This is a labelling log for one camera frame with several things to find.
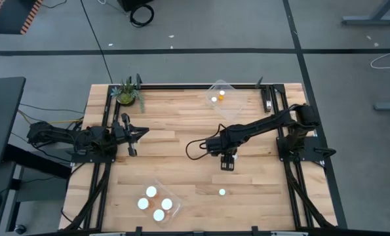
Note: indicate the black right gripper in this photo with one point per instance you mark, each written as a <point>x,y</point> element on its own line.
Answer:
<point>227,162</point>

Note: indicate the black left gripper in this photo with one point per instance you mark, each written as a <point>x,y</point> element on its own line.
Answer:
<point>130,136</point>

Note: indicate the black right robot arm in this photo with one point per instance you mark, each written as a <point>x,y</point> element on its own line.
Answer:
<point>266,124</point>

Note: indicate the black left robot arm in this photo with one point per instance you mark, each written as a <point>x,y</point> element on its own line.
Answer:
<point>57,134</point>

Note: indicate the potted succulent plant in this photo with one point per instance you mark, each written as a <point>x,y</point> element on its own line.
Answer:
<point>126,97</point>

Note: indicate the black silver clamp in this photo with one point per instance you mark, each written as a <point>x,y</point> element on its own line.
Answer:
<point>267,100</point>

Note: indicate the black desk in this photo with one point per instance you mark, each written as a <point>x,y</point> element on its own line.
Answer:
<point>1,118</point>

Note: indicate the grey desk leg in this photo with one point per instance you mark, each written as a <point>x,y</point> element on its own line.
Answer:
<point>371,20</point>
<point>389,106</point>

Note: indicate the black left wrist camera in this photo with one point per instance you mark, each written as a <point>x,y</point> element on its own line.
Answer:
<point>118,131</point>

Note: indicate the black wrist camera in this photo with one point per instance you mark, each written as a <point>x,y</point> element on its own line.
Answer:
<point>118,131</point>
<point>212,145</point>

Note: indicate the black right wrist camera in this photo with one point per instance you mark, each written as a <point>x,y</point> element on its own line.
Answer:
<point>212,145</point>

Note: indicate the black frame bracket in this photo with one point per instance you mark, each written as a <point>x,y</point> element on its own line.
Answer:
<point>259,82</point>
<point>138,80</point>

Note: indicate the black aluminium table frame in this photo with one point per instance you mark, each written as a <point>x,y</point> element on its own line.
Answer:
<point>194,87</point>

